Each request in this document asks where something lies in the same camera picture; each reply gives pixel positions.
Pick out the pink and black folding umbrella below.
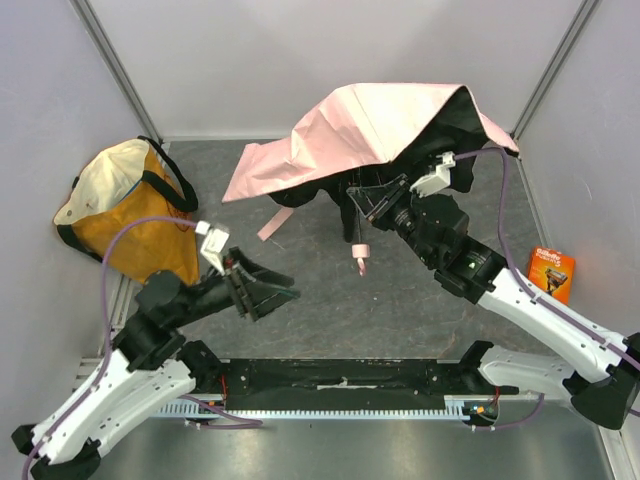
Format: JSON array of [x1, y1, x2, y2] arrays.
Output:
[[223, 83, 519, 274]]

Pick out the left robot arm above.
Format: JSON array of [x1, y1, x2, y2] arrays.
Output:
[[11, 247, 300, 479]]

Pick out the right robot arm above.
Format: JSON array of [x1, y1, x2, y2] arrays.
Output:
[[347, 176, 639, 430]]

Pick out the orange razor box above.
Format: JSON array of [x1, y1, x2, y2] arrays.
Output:
[[527, 246, 576, 305]]

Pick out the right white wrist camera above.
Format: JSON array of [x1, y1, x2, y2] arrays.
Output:
[[410, 151, 456, 198]]

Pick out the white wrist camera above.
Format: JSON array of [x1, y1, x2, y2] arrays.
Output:
[[195, 221, 230, 275], [410, 151, 456, 198]]

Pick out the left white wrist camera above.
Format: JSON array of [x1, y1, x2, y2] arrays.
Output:
[[195, 221, 230, 275]]

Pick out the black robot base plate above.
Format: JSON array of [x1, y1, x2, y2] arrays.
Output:
[[195, 341, 519, 408]]

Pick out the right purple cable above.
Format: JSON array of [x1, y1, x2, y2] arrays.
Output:
[[452, 146, 640, 374]]

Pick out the purple cable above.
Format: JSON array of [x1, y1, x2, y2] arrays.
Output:
[[20, 214, 201, 480], [452, 146, 640, 374]]

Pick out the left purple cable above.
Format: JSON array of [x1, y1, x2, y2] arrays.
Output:
[[20, 214, 201, 480]]

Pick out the yellow tote bag black handles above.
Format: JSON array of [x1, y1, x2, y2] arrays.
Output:
[[53, 136, 200, 285]]

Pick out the light blue cable duct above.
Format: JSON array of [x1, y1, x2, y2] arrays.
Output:
[[151, 399, 470, 421]]

